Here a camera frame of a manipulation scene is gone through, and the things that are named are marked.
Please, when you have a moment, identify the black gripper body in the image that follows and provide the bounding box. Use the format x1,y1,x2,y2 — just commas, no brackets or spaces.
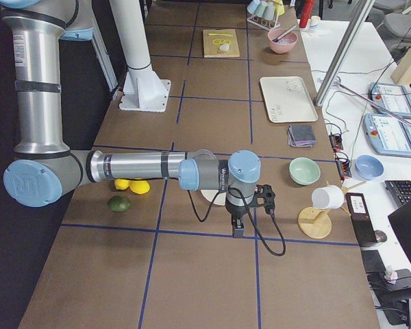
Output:
225,196,247,221

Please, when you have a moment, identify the cream round plate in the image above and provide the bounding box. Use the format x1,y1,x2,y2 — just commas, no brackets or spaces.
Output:
201,190,226,206

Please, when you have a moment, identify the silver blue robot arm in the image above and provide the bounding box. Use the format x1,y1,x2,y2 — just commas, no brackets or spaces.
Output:
0,1,265,238

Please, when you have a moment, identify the white bear tray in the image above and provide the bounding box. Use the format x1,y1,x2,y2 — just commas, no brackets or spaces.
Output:
260,76,318,123

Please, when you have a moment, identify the wooden mug stand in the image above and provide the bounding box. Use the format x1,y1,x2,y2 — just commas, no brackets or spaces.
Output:
297,182,365,239

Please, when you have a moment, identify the green bowl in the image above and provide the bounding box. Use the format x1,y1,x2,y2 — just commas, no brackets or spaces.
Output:
289,157,321,186

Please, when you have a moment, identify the white mug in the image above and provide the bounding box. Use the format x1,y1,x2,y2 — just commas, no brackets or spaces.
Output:
311,185,345,209

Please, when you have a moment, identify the grey folded cloth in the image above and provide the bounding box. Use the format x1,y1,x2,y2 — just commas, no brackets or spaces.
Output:
288,125,316,147

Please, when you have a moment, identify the yellow lemon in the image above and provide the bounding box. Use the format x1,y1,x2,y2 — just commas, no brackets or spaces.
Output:
114,179,129,191
129,180,151,195

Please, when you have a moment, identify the orange black connector strip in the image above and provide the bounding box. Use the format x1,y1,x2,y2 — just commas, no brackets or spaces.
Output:
329,134,351,182

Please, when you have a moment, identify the green lime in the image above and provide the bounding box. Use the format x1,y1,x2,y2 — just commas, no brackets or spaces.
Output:
108,195,131,212

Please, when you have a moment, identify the black box with label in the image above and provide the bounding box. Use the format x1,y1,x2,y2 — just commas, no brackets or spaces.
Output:
345,193,377,247

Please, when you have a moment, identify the blue bowl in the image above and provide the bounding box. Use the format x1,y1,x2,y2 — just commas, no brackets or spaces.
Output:
355,155,384,180

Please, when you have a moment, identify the silver grabber stick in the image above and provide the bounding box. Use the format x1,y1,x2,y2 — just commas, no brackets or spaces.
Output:
332,77,411,135

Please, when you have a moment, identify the black keyboard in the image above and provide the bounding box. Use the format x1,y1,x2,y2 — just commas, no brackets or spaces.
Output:
384,180,411,208

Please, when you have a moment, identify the near teach pendant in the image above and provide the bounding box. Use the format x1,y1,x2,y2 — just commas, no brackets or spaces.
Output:
362,113,411,158

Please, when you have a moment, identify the teach pendant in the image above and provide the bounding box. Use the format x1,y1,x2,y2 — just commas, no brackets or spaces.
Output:
369,83,411,119
362,113,411,158

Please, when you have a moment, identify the wooden cutting board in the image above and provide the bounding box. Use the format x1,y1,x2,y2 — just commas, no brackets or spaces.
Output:
203,29,240,58

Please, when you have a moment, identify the lemon slice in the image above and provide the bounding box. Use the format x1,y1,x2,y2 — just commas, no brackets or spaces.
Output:
212,38,231,46

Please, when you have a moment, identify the pink bowl with ice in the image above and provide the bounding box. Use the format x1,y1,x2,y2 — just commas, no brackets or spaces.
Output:
267,28,299,54

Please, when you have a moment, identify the yellow plastic knife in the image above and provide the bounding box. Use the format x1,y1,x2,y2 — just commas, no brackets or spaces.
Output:
208,33,233,37

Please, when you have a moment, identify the far teach pendant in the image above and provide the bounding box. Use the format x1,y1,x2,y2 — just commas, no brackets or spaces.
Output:
369,83,411,119

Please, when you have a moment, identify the cup rack with cups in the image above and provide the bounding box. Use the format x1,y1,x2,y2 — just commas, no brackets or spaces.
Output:
247,0,285,30

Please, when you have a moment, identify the red bottle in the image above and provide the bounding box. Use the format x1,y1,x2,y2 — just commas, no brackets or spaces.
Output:
299,0,315,29

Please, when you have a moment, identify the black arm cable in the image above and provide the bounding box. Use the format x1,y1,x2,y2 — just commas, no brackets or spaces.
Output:
186,187,286,256

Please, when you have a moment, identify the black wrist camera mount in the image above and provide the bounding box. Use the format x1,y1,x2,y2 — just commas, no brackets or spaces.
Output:
256,184,275,217

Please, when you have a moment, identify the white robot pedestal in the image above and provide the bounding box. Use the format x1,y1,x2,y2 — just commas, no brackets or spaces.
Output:
110,0,171,112

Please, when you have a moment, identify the aluminium frame post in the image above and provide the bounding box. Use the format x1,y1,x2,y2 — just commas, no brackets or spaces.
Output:
314,0,375,107

